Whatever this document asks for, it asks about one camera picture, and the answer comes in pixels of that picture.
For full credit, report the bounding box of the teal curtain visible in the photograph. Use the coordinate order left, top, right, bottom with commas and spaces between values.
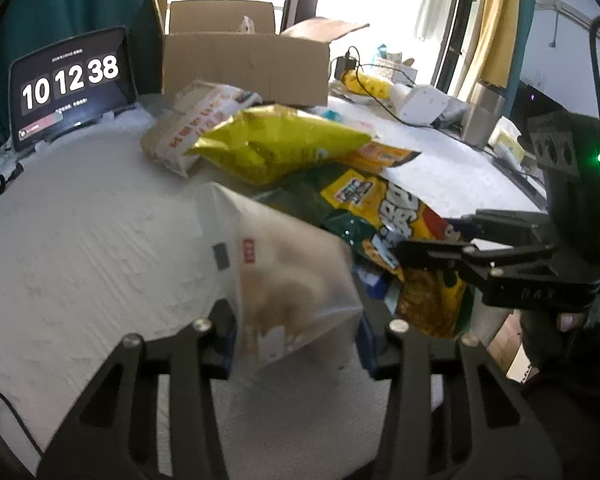
0, 0, 168, 171
512, 0, 540, 76

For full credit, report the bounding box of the black cable with plug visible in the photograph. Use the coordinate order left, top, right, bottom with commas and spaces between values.
0, 125, 26, 201

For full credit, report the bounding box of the black charger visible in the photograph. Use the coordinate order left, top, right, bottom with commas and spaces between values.
335, 46, 361, 78

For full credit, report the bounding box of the yellow green chip bag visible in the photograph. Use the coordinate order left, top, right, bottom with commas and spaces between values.
186, 105, 373, 188

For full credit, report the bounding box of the beige red print packet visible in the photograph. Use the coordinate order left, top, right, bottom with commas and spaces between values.
140, 109, 231, 179

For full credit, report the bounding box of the hanging light blue cloth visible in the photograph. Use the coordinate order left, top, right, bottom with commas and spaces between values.
414, 0, 462, 42

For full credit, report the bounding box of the yellow tissue pack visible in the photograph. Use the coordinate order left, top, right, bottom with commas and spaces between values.
341, 71, 396, 101

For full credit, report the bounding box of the brown cardboard box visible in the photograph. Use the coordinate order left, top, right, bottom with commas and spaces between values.
150, 0, 371, 108

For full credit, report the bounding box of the brown carton with barcode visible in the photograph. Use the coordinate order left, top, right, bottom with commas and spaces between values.
487, 312, 538, 383

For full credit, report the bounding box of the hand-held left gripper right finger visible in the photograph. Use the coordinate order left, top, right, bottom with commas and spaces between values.
352, 287, 563, 480

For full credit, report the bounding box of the person's right forearm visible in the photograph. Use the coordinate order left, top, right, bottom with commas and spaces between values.
522, 360, 600, 461

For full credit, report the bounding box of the yellow black snack packet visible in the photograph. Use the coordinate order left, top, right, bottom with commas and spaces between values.
280, 165, 476, 341

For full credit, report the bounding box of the grey cloth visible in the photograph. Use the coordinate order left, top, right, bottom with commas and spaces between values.
437, 97, 468, 128

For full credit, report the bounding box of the pale yellow tissue packet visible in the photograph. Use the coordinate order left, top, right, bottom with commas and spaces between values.
490, 116, 526, 161

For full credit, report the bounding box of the clear biscuit packet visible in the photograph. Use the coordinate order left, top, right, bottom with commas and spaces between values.
172, 79, 262, 113

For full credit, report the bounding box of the blue cracker packet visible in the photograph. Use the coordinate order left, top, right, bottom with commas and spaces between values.
352, 260, 403, 313

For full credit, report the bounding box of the translucent white snack bag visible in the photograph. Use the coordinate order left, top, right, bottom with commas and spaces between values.
200, 182, 363, 371

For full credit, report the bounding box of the white plastic basket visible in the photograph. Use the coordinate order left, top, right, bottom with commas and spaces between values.
375, 55, 418, 83

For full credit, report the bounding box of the person's right hand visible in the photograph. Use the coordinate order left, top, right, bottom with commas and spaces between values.
555, 311, 590, 333

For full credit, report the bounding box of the white plastic device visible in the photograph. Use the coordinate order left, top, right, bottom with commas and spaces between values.
390, 84, 451, 126

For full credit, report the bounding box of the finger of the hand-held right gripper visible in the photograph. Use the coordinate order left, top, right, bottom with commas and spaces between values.
447, 209, 556, 248
394, 239, 541, 286

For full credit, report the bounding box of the steel thermos flask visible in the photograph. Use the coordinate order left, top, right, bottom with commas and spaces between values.
461, 80, 508, 148

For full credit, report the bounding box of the black tablet with clock display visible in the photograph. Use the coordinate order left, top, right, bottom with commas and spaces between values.
7, 26, 138, 153

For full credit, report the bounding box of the white table cover sheet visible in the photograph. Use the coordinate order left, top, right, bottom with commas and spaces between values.
0, 95, 551, 480

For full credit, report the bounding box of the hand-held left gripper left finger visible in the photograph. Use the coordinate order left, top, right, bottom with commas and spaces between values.
36, 300, 241, 480

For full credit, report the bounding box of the yellow orange snack packet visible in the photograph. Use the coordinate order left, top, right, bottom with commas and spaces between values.
337, 140, 422, 173

